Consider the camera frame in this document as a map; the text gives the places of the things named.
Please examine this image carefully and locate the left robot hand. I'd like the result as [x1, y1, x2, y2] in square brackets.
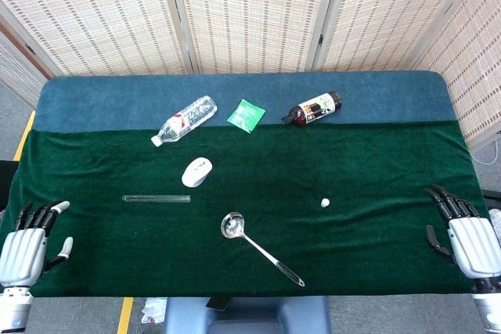
[0, 199, 74, 289]

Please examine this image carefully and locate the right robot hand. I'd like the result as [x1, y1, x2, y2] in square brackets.
[424, 184, 501, 282]

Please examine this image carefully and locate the clear glass test tube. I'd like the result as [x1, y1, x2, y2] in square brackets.
[121, 194, 192, 204]

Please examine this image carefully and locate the yellow floor tape strip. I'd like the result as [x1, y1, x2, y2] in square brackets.
[116, 296, 135, 334]
[13, 110, 37, 162]

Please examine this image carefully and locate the green velvet cloth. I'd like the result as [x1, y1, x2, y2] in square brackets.
[0, 120, 490, 298]

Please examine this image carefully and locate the crumpled white paper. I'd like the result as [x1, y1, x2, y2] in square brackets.
[139, 296, 168, 325]

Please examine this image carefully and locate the woven folding screen panel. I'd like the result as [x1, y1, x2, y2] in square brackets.
[305, 0, 496, 74]
[0, 1, 54, 109]
[0, 0, 196, 77]
[164, 0, 342, 75]
[409, 0, 501, 152]

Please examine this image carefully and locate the blue table cloth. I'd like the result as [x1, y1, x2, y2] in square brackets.
[31, 70, 460, 135]

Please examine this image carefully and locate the white computer mouse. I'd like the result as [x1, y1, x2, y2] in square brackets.
[181, 156, 214, 189]

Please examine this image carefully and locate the small black flat object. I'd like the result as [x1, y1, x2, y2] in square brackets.
[206, 296, 232, 311]

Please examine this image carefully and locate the clear plastic water bottle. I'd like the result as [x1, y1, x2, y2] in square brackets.
[150, 95, 218, 148]

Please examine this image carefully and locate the dark tea bottle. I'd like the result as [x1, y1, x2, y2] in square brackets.
[281, 90, 342, 128]

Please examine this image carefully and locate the blue-grey robot torso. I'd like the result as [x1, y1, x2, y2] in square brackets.
[164, 295, 333, 334]

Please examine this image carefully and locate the steel ladle with black handle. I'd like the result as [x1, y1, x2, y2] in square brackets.
[220, 211, 306, 288]

